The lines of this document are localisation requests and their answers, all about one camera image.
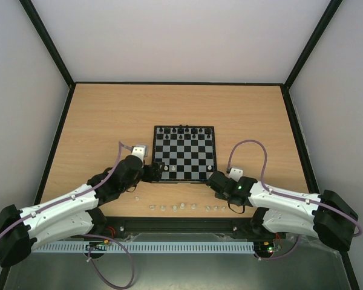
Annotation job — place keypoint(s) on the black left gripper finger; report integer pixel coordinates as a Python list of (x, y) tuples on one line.
[(157, 169), (148, 175)]

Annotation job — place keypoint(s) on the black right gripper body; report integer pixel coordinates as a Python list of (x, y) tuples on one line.
[(215, 182)]

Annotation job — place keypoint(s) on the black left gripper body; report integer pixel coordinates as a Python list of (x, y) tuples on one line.
[(130, 183)]

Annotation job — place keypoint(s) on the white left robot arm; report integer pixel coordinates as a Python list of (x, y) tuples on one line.
[(73, 214)]

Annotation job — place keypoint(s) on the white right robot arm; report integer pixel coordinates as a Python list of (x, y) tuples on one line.
[(326, 217)]

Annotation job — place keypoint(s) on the green circuit board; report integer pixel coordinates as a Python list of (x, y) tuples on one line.
[(272, 246)]

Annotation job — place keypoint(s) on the black and silver chessboard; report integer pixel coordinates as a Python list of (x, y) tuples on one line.
[(191, 157)]

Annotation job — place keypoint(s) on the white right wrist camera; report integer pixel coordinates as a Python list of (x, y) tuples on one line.
[(235, 173)]

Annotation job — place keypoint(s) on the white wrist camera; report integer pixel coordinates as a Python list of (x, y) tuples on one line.
[(235, 173), (140, 151)]

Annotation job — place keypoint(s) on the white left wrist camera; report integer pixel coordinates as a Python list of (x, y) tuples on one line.
[(140, 151)]

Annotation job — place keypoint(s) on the black mounting rail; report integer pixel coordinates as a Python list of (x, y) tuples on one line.
[(236, 227)]

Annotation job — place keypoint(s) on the light blue slotted cable duct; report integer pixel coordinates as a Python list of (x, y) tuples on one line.
[(149, 247)]

